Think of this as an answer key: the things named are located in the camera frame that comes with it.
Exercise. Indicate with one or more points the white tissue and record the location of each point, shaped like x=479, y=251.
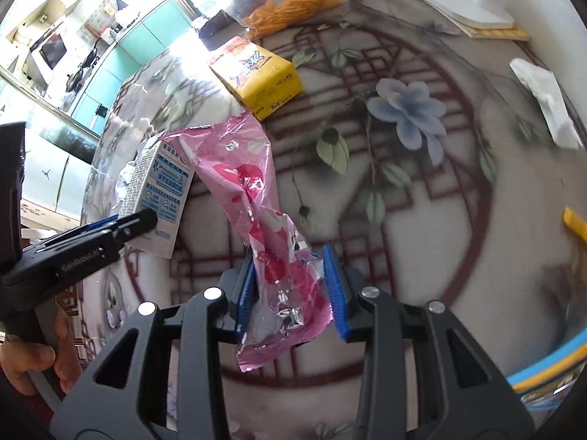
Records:
x=545, y=96

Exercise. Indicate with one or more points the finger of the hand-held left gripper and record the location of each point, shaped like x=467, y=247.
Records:
x=91, y=228
x=137, y=224

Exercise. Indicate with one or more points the wooden board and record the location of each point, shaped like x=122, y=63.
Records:
x=504, y=33

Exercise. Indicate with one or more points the white cabinet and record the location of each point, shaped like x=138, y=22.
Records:
x=46, y=178

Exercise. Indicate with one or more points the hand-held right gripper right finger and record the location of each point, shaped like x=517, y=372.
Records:
x=334, y=293

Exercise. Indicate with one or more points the yellow cardboard box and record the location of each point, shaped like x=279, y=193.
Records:
x=266, y=82

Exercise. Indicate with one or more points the teal kitchen cabinets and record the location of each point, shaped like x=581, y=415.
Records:
x=151, y=32

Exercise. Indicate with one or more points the pink foil wrapper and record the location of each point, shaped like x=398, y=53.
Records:
x=257, y=192

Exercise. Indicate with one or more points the white milk carton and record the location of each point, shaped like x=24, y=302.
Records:
x=165, y=183

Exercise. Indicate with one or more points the white microwave oven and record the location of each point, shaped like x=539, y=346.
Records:
x=50, y=52

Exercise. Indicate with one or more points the person's left hand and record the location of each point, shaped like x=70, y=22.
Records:
x=27, y=366

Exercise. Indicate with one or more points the yellow stick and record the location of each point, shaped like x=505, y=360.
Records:
x=575, y=224

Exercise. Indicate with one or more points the clear bag of orange snacks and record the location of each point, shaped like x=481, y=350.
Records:
x=293, y=4

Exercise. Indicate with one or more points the blue and yellow picture book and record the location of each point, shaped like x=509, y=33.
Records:
x=545, y=376

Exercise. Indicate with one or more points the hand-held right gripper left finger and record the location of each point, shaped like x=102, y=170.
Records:
x=245, y=293

